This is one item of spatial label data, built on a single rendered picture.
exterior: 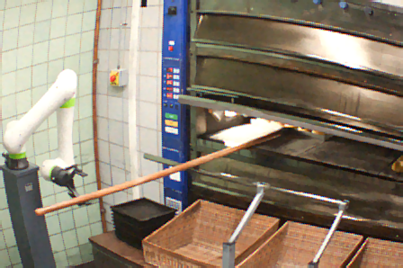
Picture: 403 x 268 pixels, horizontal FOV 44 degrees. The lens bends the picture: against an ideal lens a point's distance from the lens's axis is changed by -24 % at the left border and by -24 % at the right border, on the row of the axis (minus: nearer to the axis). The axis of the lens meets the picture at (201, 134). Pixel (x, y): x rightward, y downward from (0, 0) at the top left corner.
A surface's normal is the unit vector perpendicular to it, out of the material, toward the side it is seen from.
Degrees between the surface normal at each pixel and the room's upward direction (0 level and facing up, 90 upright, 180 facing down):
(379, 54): 69
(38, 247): 90
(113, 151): 90
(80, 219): 90
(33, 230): 90
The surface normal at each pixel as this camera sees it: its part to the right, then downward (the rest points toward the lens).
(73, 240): 0.76, 0.17
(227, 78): -0.62, -0.14
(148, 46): -0.66, 0.20
